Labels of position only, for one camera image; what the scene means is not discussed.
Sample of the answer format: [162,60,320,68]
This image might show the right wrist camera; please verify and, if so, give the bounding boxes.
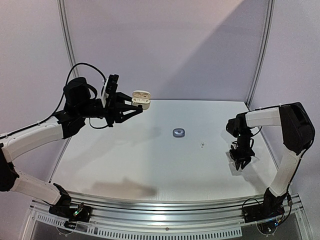
[226,143,237,165]

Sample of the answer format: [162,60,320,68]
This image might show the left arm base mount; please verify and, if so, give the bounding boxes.
[48,202,93,223]

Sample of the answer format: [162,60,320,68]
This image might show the aluminium front rail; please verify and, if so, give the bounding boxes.
[22,192,313,240]

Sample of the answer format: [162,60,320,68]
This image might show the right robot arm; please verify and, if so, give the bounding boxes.
[225,102,316,218]

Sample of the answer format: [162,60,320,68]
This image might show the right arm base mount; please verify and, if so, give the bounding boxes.
[241,198,285,223]

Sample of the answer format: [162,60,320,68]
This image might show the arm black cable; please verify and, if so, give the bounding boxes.
[4,62,111,137]
[247,107,316,226]

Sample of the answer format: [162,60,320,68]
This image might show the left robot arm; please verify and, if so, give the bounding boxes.
[0,74,151,217]

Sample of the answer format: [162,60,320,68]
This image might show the white earbud charging case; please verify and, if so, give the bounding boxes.
[131,90,151,110]

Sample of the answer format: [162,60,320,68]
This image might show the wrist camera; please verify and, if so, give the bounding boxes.
[101,74,119,107]
[226,143,237,165]

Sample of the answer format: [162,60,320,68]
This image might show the purple earbud charging case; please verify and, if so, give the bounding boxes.
[172,128,186,138]

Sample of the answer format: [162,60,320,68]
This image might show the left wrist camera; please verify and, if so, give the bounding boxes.
[101,74,119,107]

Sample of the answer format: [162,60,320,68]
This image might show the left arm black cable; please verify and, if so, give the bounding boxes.
[4,62,111,137]

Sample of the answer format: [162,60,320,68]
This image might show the left aluminium frame post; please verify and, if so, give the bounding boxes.
[57,0,80,81]

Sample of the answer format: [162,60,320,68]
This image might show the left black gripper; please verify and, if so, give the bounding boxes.
[76,90,143,127]

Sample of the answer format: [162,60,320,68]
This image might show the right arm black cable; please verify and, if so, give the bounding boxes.
[247,107,316,226]

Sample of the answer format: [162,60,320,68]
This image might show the right aluminium frame post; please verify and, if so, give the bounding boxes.
[245,0,275,108]

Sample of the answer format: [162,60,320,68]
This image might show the aluminium frame post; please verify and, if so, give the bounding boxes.
[57,0,80,81]
[245,0,275,108]

